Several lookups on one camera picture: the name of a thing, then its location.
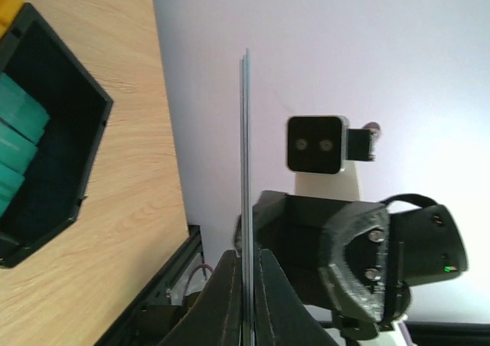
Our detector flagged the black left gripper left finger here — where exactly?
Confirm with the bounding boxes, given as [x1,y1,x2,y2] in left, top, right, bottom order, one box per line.
[160,250,242,346]

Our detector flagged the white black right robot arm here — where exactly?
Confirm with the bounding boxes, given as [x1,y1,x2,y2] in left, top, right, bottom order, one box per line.
[253,191,468,341]

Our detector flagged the green card stack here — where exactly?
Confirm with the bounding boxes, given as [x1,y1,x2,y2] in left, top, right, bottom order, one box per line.
[1,73,50,214]

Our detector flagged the black plastic bin right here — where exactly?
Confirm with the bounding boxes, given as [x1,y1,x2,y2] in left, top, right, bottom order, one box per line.
[1,2,113,269]

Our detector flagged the yellow plastic bin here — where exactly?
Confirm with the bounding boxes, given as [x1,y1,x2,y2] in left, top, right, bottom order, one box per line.
[0,0,25,37]

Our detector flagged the black metal frame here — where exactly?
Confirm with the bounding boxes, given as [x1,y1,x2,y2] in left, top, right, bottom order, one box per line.
[96,224,204,345]

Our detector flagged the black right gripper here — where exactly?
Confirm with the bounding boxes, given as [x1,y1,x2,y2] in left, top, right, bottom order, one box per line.
[253,191,469,322]

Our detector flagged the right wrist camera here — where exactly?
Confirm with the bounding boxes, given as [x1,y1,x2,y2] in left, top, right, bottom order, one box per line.
[286,115,382,201]

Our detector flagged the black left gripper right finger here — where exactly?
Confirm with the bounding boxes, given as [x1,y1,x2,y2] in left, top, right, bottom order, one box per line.
[254,250,337,346]

